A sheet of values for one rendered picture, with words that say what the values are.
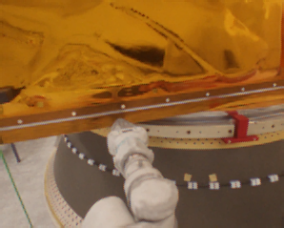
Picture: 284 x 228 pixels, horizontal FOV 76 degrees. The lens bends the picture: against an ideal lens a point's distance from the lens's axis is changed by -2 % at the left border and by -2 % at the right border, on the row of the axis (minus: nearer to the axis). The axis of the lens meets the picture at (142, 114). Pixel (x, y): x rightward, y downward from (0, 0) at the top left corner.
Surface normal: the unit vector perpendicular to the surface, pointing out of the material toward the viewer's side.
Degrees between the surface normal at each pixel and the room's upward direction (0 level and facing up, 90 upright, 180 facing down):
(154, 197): 4
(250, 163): 62
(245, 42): 85
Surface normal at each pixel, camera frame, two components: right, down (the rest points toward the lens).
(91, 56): 0.18, 0.47
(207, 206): -0.10, -0.11
